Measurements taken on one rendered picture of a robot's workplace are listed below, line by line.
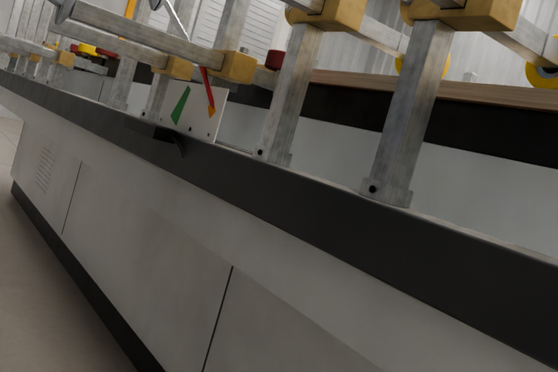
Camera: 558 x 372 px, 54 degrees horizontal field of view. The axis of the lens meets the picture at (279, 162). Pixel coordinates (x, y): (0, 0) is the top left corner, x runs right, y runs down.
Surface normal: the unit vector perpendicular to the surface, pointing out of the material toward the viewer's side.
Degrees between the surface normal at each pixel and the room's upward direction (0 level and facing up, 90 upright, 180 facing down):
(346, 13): 90
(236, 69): 90
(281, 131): 90
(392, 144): 90
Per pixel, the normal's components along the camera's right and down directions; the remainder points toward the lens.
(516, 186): -0.78, -0.20
